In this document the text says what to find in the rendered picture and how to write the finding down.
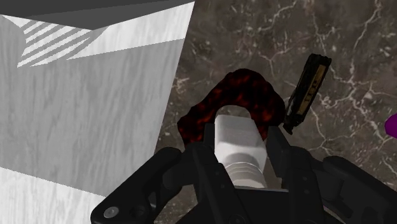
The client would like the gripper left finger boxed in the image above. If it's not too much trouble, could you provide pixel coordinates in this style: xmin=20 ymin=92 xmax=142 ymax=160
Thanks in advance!
xmin=90 ymin=123 xmax=249 ymax=224

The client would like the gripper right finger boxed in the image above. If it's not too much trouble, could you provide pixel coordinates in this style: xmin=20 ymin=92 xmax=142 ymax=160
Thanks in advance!
xmin=266 ymin=125 xmax=397 ymax=224

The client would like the white ribbed bottle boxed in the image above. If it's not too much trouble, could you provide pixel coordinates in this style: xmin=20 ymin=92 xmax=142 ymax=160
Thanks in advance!
xmin=214 ymin=114 xmax=268 ymax=189

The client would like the black and gold flat bar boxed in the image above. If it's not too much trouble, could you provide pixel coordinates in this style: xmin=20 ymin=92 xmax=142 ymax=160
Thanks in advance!
xmin=282 ymin=53 xmax=332 ymax=136

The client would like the purple rounded object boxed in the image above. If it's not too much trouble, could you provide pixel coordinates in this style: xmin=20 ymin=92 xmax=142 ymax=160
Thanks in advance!
xmin=384 ymin=113 xmax=397 ymax=139

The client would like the dark red ring-shaped object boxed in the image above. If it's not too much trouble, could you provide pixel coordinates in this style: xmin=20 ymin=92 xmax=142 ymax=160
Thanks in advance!
xmin=177 ymin=68 xmax=286 ymax=146

